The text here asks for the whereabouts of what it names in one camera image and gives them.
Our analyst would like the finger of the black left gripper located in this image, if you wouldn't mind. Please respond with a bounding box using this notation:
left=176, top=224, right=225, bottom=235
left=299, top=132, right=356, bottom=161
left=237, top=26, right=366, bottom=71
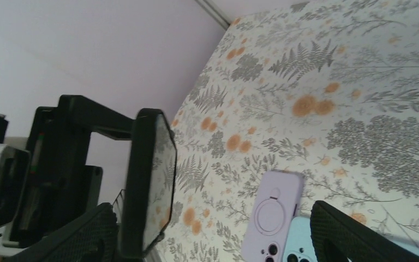
left=57, top=94, right=134, bottom=140

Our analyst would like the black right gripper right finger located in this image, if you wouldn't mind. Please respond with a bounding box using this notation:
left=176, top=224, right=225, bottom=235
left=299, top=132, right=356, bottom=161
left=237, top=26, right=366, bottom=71
left=310, top=200, right=419, bottom=262

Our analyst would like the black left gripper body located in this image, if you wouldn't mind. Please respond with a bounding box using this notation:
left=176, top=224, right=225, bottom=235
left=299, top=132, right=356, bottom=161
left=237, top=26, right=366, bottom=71
left=9, top=106, right=92, bottom=248

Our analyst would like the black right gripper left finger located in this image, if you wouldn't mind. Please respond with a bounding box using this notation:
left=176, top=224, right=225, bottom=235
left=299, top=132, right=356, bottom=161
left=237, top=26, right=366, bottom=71
left=7, top=203, right=118, bottom=262

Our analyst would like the black phone case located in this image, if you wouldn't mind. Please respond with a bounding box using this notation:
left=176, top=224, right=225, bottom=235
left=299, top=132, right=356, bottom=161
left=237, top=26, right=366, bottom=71
left=117, top=108, right=177, bottom=261

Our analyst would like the dark teal smartphone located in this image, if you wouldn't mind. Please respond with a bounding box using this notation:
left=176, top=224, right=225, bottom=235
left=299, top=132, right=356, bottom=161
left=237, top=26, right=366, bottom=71
left=142, top=115, right=177, bottom=250

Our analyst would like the light blue phone case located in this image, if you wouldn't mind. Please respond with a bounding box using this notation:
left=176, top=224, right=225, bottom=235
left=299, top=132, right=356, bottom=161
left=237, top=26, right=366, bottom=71
left=282, top=213, right=419, bottom=261

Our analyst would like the lilac phone case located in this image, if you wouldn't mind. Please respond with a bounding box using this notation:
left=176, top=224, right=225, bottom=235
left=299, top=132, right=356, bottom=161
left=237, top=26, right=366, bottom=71
left=241, top=171, right=304, bottom=261

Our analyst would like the floral patterned table mat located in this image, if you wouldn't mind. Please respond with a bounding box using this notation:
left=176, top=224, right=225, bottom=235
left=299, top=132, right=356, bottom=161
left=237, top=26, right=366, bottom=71
left=158, top=1, right=419, bottom=261

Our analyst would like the aluminium corner frame post left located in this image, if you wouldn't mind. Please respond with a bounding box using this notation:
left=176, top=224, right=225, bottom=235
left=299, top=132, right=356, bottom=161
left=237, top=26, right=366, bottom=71
left=195, top=0, right=231, bottom=30

